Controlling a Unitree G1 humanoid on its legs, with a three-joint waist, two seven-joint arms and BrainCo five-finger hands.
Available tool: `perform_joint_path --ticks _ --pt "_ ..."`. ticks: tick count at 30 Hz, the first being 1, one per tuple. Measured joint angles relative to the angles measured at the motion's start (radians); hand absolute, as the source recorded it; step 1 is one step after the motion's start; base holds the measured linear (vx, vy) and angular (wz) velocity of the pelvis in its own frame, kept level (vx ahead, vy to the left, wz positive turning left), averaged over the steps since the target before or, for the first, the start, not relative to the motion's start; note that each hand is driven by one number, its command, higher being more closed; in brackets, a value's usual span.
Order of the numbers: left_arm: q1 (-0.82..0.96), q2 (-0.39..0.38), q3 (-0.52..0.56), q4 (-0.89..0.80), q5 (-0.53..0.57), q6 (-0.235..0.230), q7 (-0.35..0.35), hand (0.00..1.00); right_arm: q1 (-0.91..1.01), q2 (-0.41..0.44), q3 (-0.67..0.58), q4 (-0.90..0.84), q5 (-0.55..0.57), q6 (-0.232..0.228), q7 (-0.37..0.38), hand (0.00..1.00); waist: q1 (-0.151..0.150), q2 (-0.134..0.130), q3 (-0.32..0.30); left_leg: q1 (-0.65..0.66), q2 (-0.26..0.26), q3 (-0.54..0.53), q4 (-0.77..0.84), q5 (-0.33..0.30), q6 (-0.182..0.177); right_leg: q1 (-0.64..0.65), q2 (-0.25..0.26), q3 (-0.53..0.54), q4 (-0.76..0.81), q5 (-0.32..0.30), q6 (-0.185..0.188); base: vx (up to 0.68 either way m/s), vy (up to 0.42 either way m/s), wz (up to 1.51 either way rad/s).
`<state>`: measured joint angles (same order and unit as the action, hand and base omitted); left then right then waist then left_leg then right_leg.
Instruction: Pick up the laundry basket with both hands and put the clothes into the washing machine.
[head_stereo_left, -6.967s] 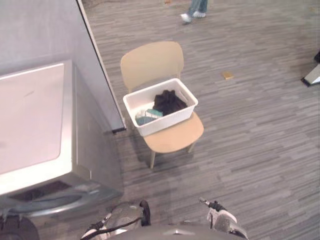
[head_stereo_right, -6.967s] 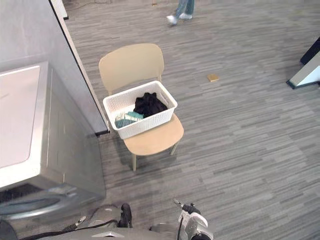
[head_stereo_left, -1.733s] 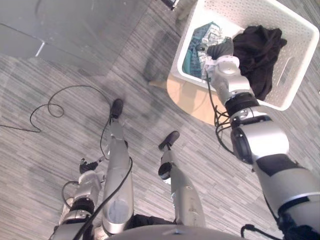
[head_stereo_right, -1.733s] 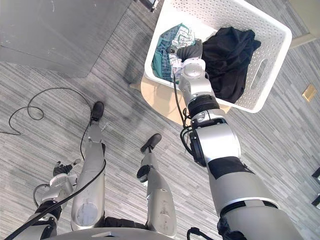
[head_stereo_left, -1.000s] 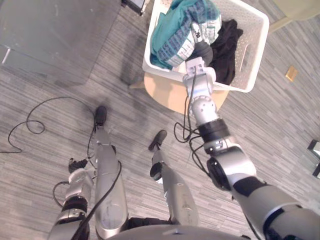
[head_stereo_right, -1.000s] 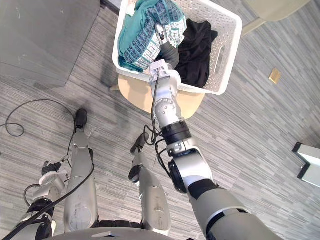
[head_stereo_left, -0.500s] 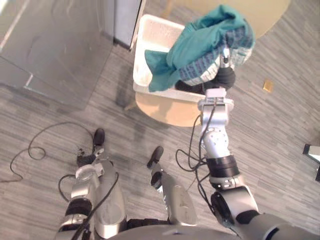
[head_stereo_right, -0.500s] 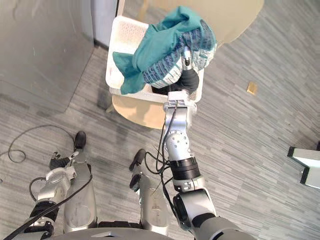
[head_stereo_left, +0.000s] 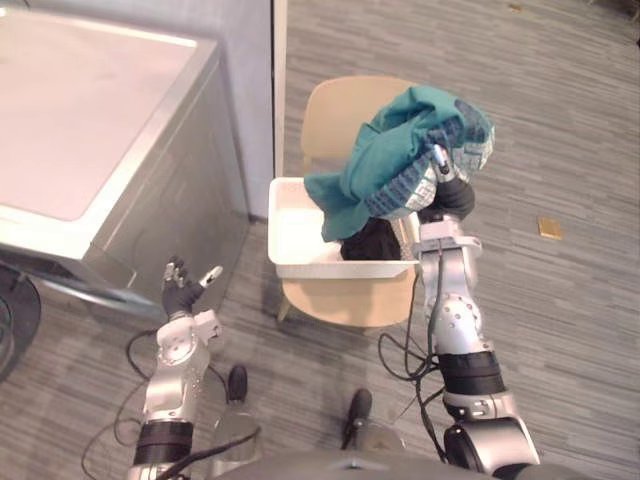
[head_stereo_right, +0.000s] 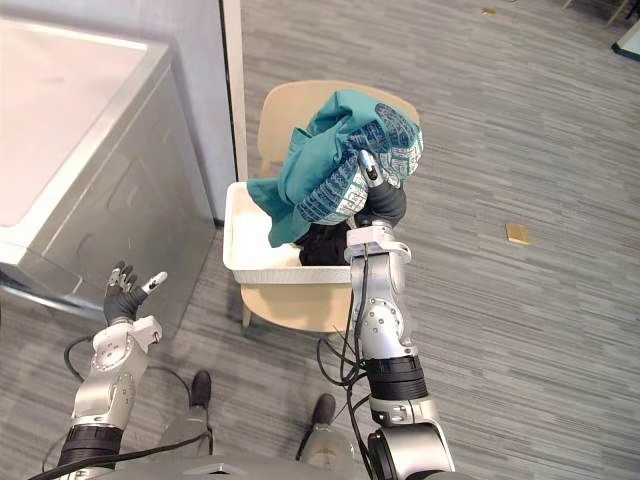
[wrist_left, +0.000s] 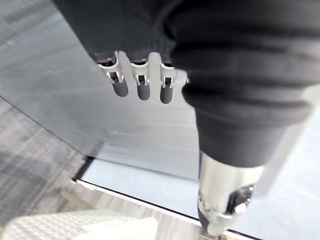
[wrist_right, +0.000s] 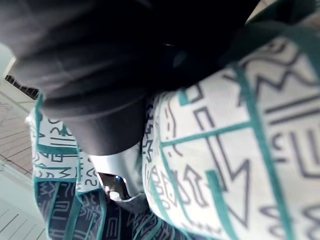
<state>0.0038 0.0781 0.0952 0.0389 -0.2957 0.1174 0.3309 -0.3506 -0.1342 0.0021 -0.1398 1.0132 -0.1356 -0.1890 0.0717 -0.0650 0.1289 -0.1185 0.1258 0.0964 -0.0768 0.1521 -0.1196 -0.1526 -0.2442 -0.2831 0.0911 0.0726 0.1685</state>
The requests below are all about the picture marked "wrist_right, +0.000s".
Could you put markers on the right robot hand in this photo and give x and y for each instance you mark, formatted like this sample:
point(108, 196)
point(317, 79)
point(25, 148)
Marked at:
point(95, 62)

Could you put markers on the black floor grate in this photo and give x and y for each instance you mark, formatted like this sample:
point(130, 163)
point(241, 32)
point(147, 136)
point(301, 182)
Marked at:
point(22, 86)

